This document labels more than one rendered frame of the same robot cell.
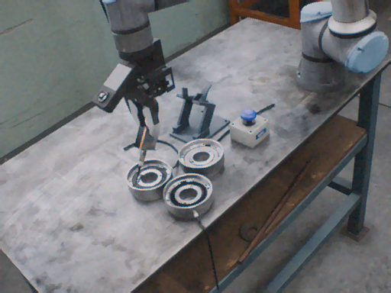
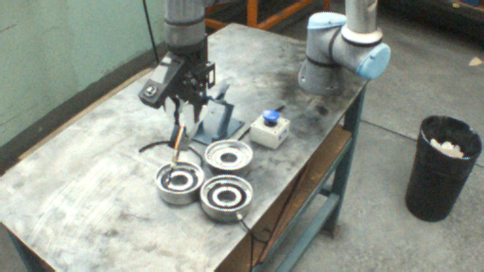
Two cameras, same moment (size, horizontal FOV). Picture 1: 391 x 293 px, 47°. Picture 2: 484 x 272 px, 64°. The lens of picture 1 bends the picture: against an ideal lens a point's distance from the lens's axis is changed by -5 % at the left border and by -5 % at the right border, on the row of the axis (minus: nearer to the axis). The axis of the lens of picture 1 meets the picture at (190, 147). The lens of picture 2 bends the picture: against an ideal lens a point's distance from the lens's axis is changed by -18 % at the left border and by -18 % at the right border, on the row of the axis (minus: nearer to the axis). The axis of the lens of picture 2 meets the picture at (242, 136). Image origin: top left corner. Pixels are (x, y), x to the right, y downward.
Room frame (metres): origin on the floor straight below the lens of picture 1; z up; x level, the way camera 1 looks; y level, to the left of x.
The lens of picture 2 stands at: (0.08, 0.24, 1.49)
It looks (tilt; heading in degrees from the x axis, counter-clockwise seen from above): 36 degrees down; 339
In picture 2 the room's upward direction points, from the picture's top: 2 degrees clockwise
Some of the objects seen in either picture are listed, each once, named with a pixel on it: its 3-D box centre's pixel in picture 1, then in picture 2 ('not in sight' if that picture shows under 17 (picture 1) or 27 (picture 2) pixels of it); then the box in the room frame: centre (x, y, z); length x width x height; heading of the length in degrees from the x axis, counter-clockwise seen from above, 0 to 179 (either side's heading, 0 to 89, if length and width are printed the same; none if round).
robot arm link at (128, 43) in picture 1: (131, 37); (182, 29); (0.85, 0.07, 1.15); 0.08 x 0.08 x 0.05
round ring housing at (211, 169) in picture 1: (201, 159); (229, 161); (0.85, -0.02, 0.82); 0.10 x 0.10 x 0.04
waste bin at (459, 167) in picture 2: not in sight; (440, 171); (1.14, -1.17, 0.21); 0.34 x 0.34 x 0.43
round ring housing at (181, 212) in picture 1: (189, 197); (226, 199); (0.73, 0.02, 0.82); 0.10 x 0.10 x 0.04
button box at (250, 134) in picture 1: (251, 127); (270, 128); (0.93, -0.15, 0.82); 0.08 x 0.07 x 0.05; 129
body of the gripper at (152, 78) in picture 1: (143, 71); (187, 65); (0.85, 0.06, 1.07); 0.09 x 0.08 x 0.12; 130
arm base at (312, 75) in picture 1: (321, 63); (323, 69); (1.13, -0.41, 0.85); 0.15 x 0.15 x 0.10
